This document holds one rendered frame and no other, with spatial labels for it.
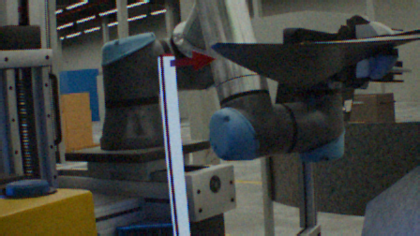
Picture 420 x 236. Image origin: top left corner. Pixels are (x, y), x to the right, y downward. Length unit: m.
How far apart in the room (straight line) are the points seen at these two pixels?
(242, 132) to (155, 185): 0.39
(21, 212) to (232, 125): 0.47
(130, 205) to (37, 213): 0.75
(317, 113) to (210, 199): 0.35
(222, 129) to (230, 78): 0.08
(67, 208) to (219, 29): 0.49
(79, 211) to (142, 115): 0.77
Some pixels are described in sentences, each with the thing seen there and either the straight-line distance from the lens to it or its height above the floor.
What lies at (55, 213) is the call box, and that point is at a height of 1.06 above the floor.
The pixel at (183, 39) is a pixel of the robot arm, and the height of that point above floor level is 1.25.
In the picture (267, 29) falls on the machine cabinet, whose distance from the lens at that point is 11.03.
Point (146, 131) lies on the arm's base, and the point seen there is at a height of 1.07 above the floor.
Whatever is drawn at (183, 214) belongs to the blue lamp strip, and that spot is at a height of 1.00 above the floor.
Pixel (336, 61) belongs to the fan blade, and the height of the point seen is 1.17.
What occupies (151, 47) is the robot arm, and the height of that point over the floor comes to 1.24.
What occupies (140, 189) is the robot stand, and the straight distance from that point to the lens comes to 1.27.
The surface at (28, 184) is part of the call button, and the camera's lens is 0.55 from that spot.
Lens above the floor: 1.15
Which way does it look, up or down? 3 degrees down
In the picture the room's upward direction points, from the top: 5 degrees counter-clockwise
